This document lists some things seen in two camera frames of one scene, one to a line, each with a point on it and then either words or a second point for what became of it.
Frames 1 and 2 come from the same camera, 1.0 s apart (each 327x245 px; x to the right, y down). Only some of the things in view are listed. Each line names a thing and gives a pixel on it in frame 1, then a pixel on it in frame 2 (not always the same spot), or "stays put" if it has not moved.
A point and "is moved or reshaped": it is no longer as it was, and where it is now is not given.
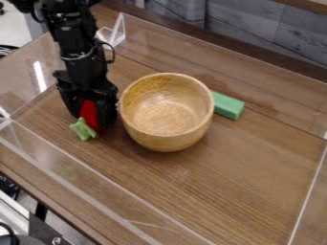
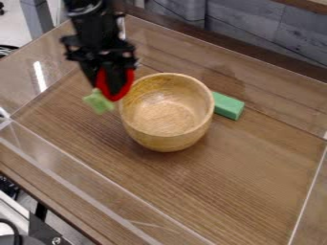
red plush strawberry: [86, 127] is moved or reshaped
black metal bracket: [45, 232] stays put
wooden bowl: [166, 111] stays put
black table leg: [42, 211] stays put
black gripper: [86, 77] -> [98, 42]
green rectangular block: [227, 106] stays put
